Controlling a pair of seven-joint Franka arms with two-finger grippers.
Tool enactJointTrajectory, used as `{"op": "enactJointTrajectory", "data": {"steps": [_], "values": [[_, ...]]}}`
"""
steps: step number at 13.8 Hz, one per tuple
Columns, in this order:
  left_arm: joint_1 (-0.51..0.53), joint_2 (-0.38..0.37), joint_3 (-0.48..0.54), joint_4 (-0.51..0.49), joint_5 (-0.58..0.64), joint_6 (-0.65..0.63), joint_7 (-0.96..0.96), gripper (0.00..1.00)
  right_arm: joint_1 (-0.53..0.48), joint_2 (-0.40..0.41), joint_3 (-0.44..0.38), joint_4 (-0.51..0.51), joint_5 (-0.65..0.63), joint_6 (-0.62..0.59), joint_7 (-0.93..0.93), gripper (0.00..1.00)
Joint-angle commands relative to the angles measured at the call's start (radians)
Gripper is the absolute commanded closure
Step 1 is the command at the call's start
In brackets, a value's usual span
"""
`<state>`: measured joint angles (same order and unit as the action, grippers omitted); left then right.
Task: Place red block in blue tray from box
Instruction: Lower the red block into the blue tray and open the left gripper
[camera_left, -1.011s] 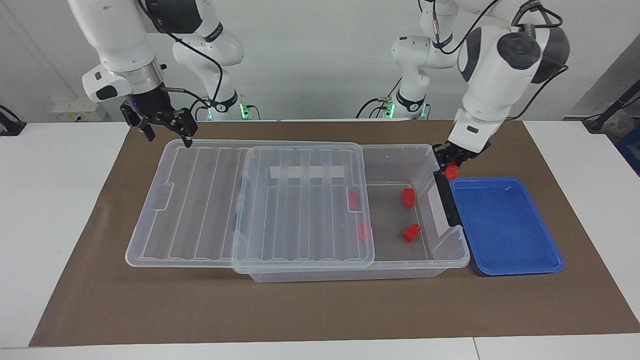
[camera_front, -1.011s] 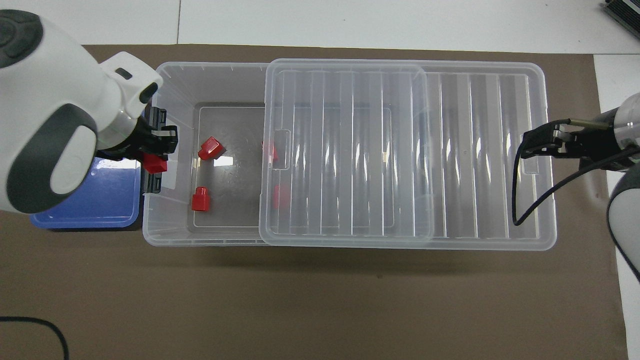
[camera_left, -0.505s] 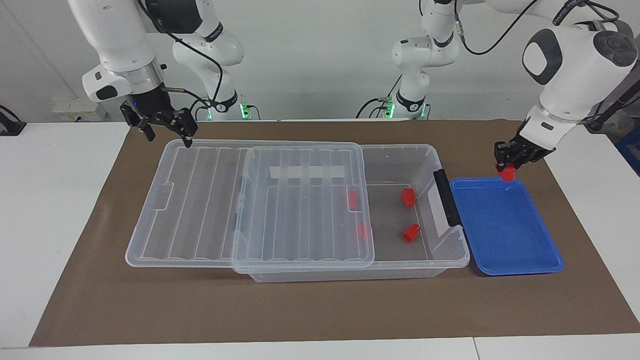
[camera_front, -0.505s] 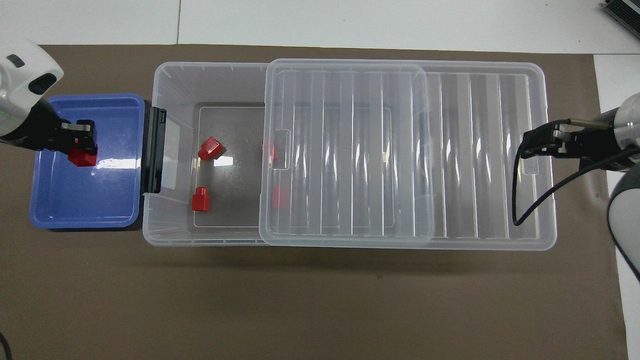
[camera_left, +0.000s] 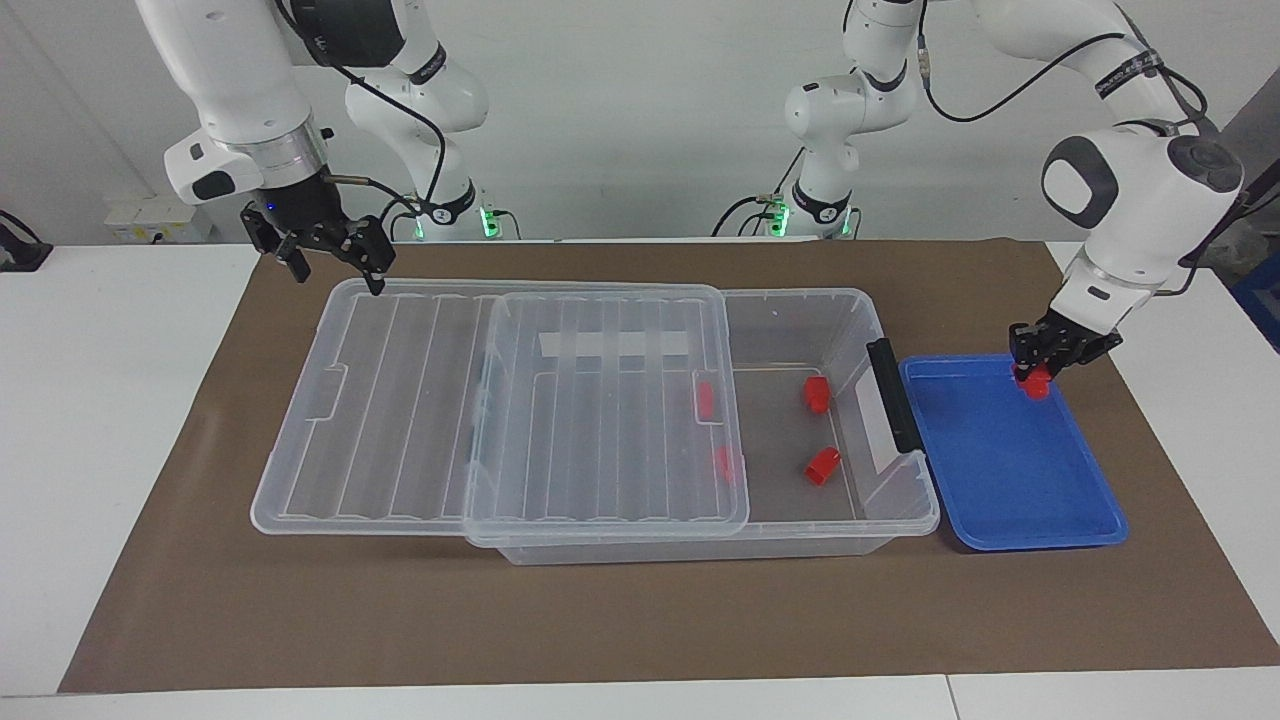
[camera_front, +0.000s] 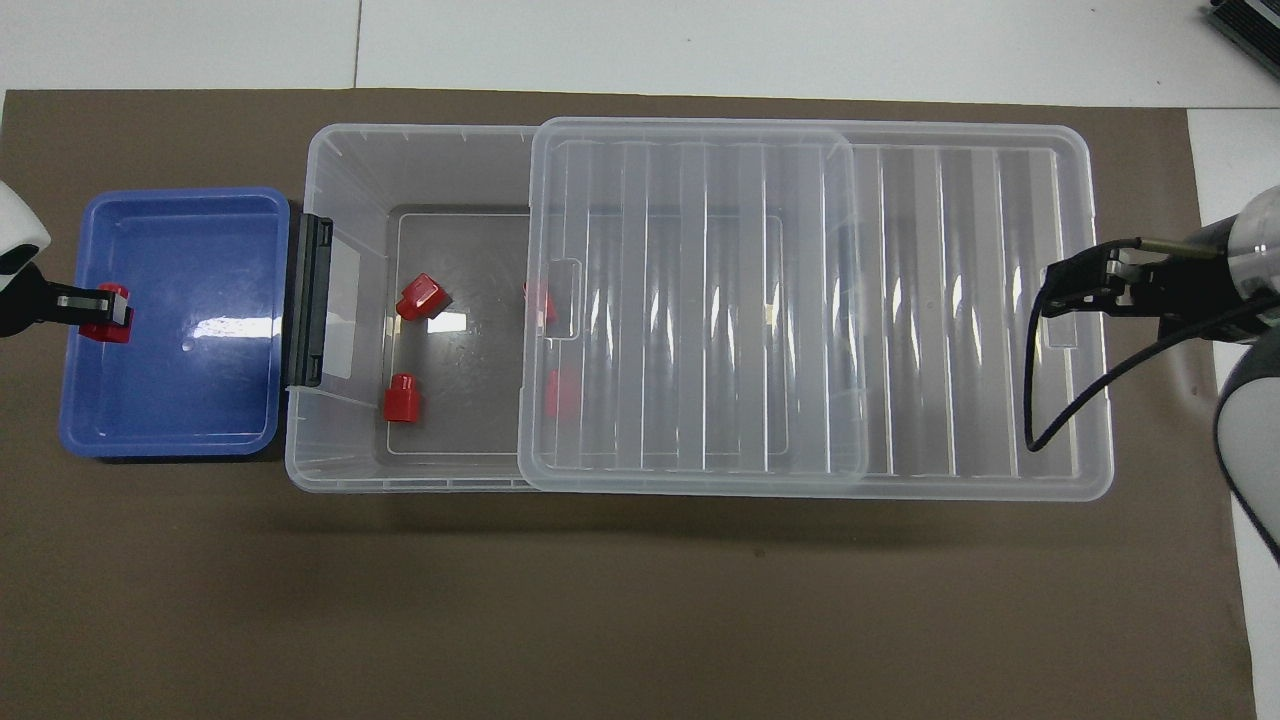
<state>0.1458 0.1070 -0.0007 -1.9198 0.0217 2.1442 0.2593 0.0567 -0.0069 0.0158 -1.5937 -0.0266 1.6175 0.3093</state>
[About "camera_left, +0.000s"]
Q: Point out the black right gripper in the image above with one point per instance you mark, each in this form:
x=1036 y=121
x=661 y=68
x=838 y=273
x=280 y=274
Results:
x=305 y=215

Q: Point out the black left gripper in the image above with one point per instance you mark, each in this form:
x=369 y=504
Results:
x=1065 y=340

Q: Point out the red block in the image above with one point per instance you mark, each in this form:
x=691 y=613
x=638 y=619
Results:
x=705 y=400
x=725 y=466
x=817 y=395
x=1038 y=388
x=823 y=467

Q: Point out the clear plastic box lid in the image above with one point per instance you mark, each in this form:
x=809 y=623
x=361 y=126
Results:
x=380 y=420

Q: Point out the blue plastic tray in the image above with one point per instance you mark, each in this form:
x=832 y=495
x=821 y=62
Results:
x=1010 y=470

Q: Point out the black box latch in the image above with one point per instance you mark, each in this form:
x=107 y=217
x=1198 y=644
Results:
x=893 y=395

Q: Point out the clear plastic storage box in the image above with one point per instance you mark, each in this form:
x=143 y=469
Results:
x=790 y=500

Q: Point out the blue crate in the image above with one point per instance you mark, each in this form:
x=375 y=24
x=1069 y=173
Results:
x=1265 y=300

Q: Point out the white tape strip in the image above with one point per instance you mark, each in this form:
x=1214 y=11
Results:
x=570 y=346

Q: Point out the brown table mat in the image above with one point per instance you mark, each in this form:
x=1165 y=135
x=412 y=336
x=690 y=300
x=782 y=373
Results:
x=300 y=600

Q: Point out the white wall power socket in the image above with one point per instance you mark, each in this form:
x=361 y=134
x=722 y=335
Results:
x=150 y=222

